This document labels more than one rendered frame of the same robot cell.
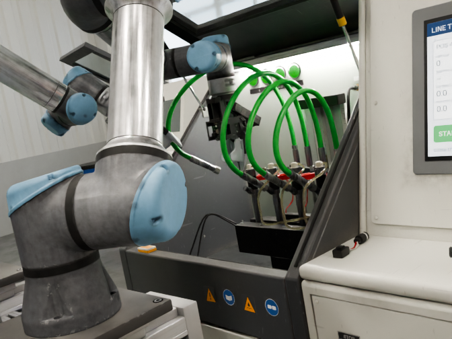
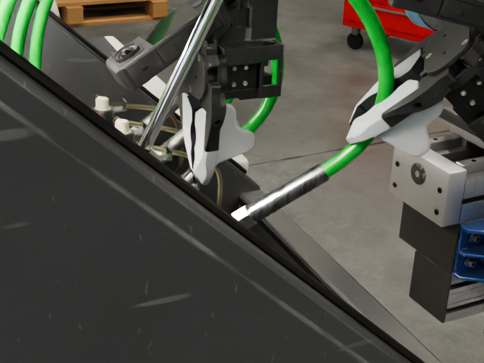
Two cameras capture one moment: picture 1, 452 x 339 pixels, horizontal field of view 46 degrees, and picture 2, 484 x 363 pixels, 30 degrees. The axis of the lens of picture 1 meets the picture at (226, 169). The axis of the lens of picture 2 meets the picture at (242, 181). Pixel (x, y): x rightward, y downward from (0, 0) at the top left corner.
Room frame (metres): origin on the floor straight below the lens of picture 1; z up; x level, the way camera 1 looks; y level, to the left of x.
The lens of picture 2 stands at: (2.23, 0.23, 1.52)
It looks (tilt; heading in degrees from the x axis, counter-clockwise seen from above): 25 degrees down; 196
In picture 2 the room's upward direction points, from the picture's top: 3 degrees clockwise
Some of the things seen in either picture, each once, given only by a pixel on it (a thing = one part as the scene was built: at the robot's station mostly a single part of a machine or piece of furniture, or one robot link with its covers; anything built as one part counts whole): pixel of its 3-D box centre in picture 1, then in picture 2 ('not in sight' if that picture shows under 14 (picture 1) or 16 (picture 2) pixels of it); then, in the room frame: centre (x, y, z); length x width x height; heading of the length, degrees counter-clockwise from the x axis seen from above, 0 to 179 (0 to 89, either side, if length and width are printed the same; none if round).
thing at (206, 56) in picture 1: (200, 58); not in sight; (1.34, 0.01, 1.44); 0.11 x 0.11 x 0.08; 75
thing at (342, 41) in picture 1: (294, 53); not in sight; (1.64, -0.26, 1.43); 0.54 x 0.03 x 0.02; 42
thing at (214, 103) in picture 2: not in sight; (209, 105); (1.46, -0.03, 1.22); 0.05 x 0.02 x 0.09; 42
